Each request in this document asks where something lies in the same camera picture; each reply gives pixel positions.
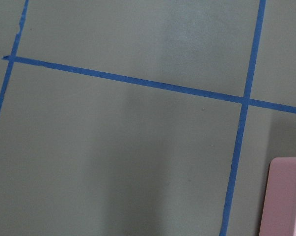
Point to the pink plastic bin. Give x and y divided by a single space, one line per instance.
279 210

